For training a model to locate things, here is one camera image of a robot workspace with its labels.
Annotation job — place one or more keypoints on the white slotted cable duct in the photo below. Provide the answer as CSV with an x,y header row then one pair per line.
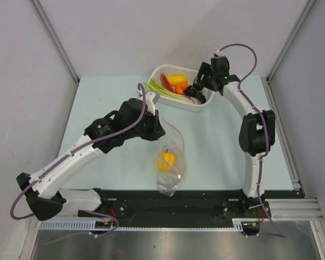
x,y
83,225

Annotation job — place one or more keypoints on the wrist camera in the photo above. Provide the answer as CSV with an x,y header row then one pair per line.
x,y
218,53
150,98

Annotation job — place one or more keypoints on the yellow fake bell pepper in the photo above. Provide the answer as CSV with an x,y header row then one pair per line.
x,y
166,161

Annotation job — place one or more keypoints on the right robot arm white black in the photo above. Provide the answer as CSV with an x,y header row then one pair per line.
x,y
256,135

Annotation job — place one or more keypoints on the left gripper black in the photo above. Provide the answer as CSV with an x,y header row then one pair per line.
x,y
156,131

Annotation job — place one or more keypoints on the fake green lettuce leaf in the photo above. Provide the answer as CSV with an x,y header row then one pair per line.
x,y
153,85

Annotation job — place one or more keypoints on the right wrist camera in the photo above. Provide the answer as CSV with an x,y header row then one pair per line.
x,y
218,53

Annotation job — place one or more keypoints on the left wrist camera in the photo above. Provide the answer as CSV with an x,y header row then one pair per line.
x,y
150,98

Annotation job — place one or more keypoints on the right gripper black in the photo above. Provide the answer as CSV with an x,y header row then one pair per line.
x,y
205,69

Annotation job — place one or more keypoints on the white perforated plastic basket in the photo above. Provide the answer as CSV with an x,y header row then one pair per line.
x,y
169,70

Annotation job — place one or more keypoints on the clear zip top bag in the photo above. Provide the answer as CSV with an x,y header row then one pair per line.
x,y
173,140

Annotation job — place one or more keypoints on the yellow fake lemon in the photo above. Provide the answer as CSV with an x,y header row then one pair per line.
x,y
176,79

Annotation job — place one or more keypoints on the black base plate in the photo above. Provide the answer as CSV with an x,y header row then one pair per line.
x,y
184,210

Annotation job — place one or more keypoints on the fake black grape bunch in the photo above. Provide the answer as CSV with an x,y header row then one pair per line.
x,y
192,92

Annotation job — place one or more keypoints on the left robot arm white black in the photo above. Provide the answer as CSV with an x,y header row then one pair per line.
x,y
136,118

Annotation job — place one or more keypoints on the fake watermelon slice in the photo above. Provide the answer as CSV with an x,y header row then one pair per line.
x,y
165,83

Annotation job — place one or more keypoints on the orange fake orange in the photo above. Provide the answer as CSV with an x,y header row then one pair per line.
x,y
180,87

